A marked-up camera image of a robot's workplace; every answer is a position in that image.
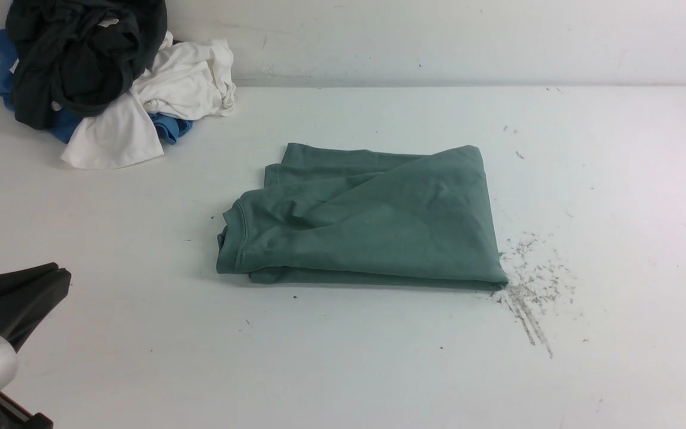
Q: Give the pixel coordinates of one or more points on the white crumpled garment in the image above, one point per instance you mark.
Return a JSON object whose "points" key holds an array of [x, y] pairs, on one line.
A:
{"points": [[186, 81]]}

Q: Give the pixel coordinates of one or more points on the black crumpled garment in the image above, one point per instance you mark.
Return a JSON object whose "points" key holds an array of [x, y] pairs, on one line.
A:
{"points": [[80, 55]]}

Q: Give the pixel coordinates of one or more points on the blue crumpled garment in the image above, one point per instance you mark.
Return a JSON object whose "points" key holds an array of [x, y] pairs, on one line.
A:
{"points": [[168, 128]]}

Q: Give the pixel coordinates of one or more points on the green long-sleeved shirt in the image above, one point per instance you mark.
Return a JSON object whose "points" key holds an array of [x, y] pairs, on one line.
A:
{"points": [[366, 218]]}

